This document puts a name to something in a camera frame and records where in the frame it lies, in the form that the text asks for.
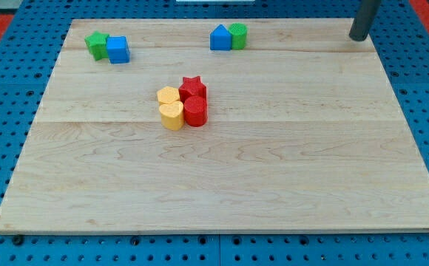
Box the red cylinder block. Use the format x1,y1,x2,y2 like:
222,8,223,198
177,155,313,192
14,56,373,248
184,96,208,127

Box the yellow heart block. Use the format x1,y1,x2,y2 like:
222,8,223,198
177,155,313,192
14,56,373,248
159,101,185,131

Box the red star block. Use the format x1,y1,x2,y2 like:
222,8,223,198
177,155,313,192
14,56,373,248
178,76,207,103

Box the yellow hexagon block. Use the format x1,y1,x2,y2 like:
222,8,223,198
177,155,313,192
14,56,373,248
156,86,180,106

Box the light wooden board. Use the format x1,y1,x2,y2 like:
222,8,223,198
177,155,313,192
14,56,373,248
0,18,429,235

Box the blue pentagon house block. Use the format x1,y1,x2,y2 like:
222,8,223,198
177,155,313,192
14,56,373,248
210,24,232,51

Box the green cylinder block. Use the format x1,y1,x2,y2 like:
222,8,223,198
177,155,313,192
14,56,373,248
229,23,248,50

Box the blue cube block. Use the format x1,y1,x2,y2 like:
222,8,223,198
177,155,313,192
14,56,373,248
107,36,130,64

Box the green star block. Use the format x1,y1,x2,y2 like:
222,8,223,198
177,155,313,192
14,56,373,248
84,31,109,61

